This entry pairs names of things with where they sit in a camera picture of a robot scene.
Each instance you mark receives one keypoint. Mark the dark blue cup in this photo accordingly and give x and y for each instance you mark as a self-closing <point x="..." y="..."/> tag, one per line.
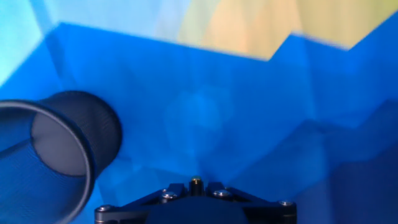
<point x="56" y="149"/>

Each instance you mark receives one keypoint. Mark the blue mountain print cloth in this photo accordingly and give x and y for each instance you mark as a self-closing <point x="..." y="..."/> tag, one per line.
<point x="217" y="109"/>

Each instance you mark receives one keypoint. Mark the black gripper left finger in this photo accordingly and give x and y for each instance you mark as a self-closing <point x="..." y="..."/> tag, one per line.
<point x="124" y="213"/>

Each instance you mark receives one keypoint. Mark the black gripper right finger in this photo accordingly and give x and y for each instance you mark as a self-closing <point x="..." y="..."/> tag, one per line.
<point x="270" y="211"/>

